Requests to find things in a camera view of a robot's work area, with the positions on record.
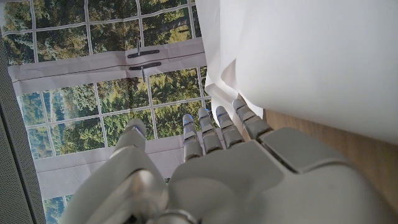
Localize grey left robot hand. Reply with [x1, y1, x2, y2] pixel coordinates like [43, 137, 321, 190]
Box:
[60, 98, 398, 224]

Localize white receipt paper strip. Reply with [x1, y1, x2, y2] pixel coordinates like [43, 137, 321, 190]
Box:
[195, 0, 398, 146]

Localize printed window forest backdrop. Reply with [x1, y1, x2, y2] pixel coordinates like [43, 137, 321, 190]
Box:
[0, 0, 218, 224]

